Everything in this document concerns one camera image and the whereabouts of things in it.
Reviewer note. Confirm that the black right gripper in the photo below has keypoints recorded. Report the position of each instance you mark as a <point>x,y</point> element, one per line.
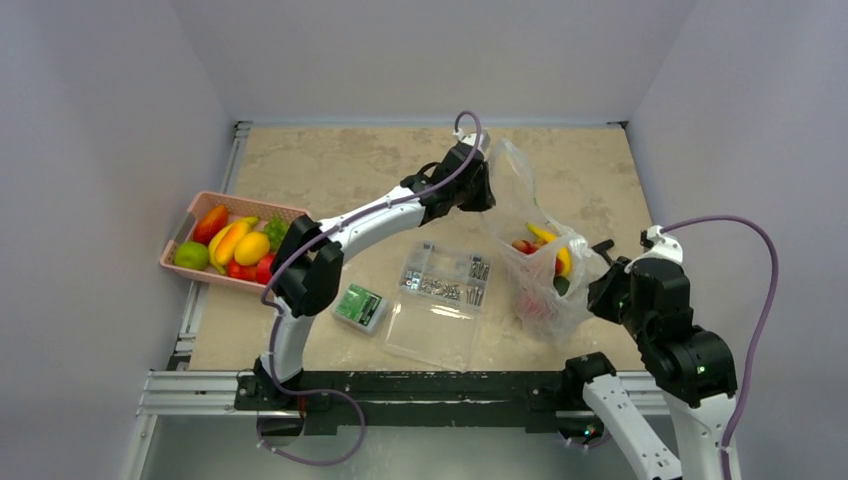
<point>602,291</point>

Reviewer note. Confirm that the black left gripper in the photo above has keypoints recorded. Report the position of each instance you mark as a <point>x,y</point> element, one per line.
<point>485,200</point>

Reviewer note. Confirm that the translucent printed plastic bag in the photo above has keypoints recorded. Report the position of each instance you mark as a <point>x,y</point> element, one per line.
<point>524,234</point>

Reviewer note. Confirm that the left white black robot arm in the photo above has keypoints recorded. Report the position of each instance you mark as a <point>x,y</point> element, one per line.
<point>307,269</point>

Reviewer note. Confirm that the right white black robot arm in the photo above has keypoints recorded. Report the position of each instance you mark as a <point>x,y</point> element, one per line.
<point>693,368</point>

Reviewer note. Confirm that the dark green fake avocado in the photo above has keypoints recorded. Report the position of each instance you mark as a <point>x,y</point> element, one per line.
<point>561,285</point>

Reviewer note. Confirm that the red fake fruits in bag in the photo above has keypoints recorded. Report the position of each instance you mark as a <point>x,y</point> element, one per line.
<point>531,303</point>

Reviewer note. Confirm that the green fake grapes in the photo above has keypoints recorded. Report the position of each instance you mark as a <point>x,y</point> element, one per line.
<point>275,229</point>

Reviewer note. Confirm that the red fake apple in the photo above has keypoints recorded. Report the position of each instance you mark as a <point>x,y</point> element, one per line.
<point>263,272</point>

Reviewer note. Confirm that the yellow fake lemon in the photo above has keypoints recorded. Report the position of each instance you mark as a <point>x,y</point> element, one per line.
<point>251,248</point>

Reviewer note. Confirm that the red fake strawberries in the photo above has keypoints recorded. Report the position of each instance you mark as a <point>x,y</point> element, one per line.
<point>237,271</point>

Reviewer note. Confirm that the orange yellow fake mango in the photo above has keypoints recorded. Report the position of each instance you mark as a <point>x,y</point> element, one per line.
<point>225,249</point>

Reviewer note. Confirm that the red orange fake mango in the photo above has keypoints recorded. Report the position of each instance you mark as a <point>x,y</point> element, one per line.
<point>211,224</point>

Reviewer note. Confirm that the green fake apple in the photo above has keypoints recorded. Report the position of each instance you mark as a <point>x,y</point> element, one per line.
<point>192,255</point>

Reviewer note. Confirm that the clear plastic screw organizer box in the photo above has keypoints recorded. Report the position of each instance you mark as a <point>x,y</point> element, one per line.
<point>436,315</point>

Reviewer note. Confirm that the green circuit board case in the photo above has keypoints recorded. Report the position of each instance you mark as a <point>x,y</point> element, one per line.
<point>360,308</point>

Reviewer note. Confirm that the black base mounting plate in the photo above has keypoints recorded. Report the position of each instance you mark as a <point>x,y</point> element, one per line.
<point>322,401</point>

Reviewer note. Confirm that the pink plastic basket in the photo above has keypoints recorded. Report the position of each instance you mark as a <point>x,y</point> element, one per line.
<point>255,212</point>

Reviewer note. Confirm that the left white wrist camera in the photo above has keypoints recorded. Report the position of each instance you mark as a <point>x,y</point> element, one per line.
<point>480,139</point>

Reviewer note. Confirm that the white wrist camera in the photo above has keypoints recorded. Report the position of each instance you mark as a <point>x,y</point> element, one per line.
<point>658,245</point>
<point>480,139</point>

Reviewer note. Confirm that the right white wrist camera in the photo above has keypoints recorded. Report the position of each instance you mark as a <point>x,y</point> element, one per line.
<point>658,245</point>

